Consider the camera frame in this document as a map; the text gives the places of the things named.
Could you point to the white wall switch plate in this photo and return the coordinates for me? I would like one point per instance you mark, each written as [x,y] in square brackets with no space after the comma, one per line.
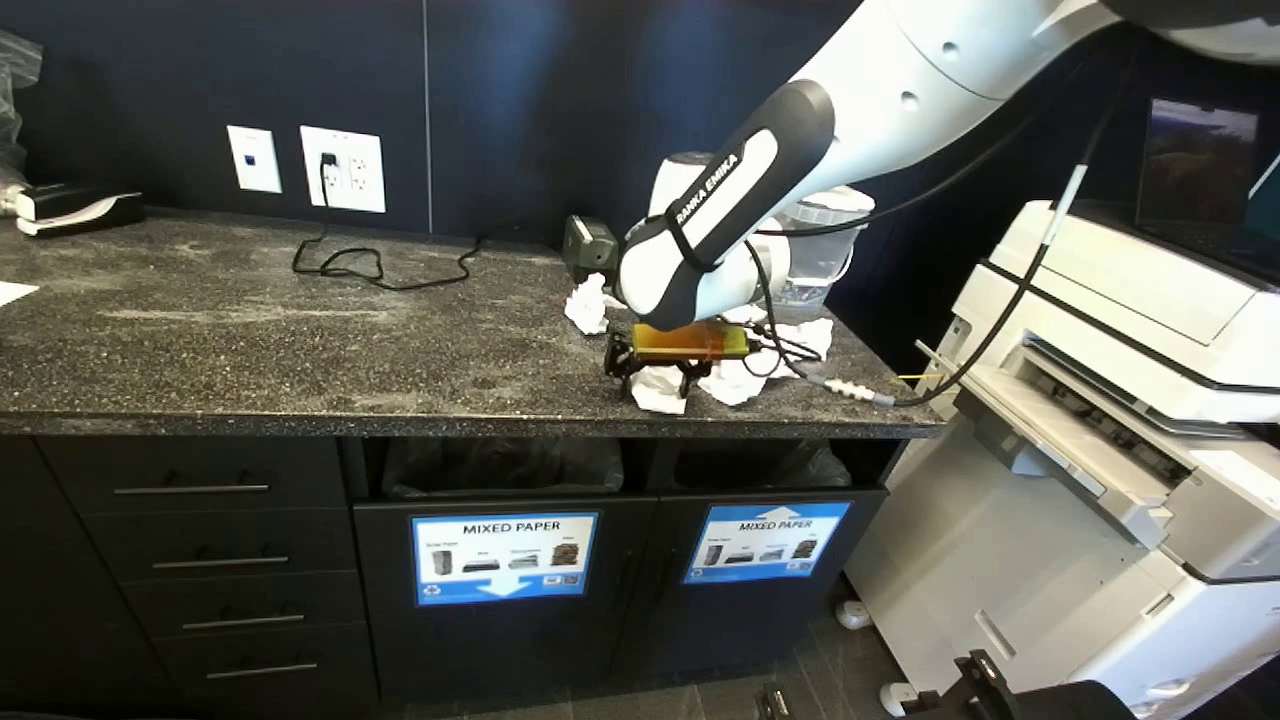
[253,162]

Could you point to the black stand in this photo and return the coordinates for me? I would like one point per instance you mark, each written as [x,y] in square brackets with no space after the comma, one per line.
[984,684]

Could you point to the clear plastic bucket with lid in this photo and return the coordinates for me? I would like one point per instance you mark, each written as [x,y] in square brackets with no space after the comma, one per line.
[832,262]

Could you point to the black device with white paper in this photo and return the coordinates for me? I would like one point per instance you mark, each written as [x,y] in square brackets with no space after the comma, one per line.
[81,200]

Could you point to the dark monitor screen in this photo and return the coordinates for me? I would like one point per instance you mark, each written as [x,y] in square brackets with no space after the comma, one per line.
[1201,162]

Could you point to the white paper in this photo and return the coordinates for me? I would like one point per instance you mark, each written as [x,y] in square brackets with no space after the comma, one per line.
[584,305]
[805,339]
[657,391]
[729,385]

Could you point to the mixed paper sign arrow down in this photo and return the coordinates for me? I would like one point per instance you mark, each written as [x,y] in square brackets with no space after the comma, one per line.
[505,563]

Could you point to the white office printer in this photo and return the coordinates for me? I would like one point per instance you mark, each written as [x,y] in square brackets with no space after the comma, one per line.
[1065,533]

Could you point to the white wall outlet plate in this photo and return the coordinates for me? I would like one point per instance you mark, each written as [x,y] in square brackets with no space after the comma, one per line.
[355,174]

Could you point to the clear plastic bag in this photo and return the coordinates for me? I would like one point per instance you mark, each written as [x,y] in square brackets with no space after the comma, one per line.
[14,107]

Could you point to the black cabinet drawer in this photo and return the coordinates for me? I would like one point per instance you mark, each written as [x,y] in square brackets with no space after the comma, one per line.
[184,468]
[241,601]
[215,542]
[264,684]

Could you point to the mixed paper sign arrow up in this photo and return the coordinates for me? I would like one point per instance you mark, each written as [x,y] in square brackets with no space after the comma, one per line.
[764,542]

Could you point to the white paper slip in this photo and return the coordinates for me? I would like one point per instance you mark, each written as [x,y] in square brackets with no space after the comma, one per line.
[14,295]

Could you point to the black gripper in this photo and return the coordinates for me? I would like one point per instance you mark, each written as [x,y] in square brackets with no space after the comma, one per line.
[622,351]

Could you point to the black bin with plastic liner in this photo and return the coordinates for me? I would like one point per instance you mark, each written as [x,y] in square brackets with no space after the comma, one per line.
[503,468]
[754,468]

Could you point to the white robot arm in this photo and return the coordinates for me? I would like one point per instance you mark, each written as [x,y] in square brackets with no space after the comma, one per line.
[854,92]

